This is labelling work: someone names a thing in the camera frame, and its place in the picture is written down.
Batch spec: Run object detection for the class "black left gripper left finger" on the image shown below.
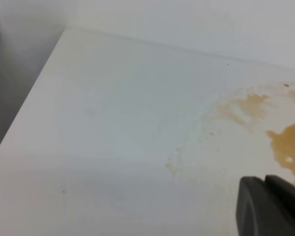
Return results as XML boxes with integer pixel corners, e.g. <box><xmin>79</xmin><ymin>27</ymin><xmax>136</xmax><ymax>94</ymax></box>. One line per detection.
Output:
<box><xmin>236</xmin><ymin>177</ymin><xmax>294</xmax><ymax>236</ymax></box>

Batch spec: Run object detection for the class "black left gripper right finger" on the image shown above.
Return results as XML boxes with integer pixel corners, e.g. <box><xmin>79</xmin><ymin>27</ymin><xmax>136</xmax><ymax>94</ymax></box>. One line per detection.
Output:
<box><xmin>265</xmin><ymin>175</ymin><xmax>295</xmax><ymax>228</ymax></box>

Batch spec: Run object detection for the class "brown coffee stain puddle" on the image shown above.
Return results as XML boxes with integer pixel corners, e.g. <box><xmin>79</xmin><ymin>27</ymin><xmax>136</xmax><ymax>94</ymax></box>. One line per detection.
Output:
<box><xmin>165</xmin><ymin>82</ymin><xmax>295</xmax><ymax>185</ymax></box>

